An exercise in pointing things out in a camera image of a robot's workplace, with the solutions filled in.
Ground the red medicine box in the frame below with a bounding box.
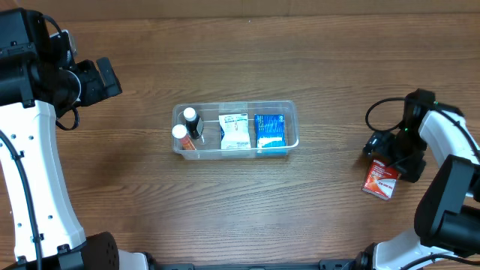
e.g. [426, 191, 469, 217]
[361, 159, 401, 200]

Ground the orange tube white cap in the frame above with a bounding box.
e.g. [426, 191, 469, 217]
[172, 124, 196, 151]

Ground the black bottle white cap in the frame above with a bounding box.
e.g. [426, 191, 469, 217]
[183, 107, 203, 140]

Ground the blue lozenge packet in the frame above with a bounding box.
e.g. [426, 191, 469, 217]
[254, 114, 286, 149]

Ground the clear plastic container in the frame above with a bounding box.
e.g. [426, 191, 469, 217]
[172, 100, 299, 160]

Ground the white bandage box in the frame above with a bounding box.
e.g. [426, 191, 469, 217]
[219, 113, 251, 150]

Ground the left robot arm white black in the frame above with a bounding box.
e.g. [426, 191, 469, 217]
[1, 8, 155, 269]

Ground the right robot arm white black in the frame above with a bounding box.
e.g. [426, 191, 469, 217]
[345, 88, 479, 269]

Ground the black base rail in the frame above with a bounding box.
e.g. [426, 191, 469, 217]
[148, 259, 370, 270]

